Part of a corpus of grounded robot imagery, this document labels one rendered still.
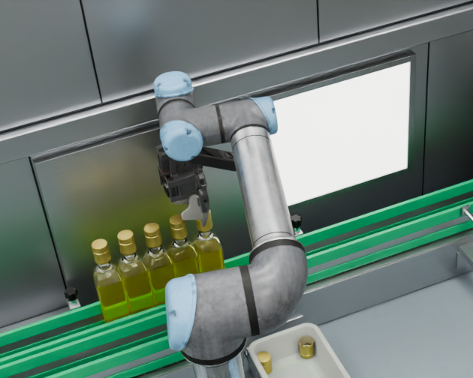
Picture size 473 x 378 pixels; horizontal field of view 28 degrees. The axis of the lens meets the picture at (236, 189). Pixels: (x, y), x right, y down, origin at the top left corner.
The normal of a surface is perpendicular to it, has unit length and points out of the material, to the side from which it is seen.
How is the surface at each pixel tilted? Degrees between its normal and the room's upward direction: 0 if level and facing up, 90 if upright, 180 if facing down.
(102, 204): 90
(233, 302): 45
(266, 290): 34
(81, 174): 90
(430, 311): 0
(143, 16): 90
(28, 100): 90
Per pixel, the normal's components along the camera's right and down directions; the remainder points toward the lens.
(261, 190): -0.19, -0.58
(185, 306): -0.07, -0.32
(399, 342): -0.09, -0.78
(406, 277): 0.36, 0.55
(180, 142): 0.14, 0.60
